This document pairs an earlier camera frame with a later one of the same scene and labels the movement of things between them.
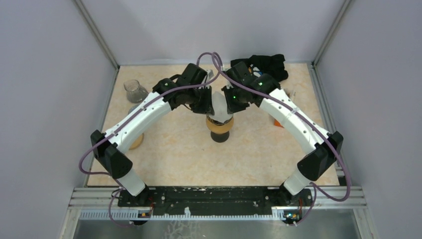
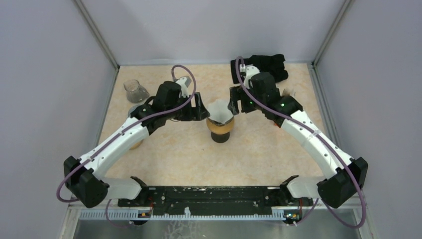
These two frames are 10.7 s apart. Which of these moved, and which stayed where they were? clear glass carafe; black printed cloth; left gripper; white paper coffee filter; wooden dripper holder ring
Moved: white paper coffee filter; left gripper
Stayed: black printed cloth; wooden dripper holder ring; clear glass carafe
